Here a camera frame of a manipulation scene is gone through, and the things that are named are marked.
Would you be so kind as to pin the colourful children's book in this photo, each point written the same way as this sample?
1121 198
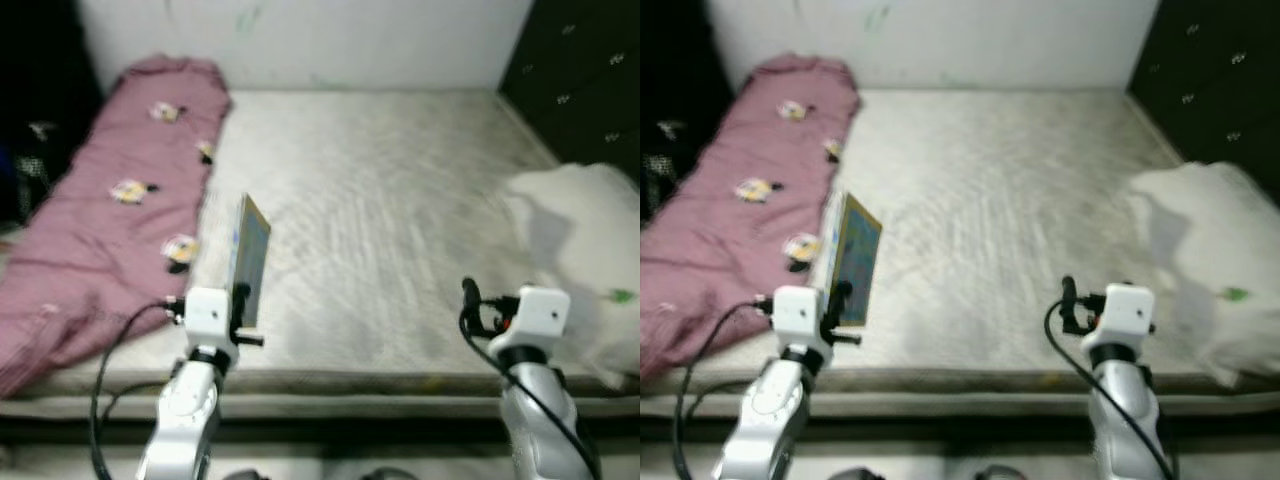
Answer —
860 245
252 245

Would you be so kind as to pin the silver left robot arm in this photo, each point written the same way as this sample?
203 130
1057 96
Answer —
765 420
185 420

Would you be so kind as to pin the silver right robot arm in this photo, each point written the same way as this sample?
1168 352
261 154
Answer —
540 420
1130 420

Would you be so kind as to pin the white pillow green tree print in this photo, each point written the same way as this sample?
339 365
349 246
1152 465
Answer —
590 250
1210 250

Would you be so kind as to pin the white quilted mattress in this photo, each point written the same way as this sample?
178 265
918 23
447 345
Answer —
1000 200
380 200

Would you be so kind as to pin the pink flower print blanket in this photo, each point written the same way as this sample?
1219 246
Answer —
730 220
100 220

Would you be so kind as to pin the black tufted headboard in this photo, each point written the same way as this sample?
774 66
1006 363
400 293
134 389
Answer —
1220 60
580 70

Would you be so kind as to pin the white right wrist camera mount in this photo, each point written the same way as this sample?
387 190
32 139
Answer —
535 315
1120 312

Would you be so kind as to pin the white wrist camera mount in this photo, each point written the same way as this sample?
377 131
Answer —
207 318
535 315
797 318
1120 312

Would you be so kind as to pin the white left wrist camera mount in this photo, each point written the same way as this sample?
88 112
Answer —
207 318
797 318

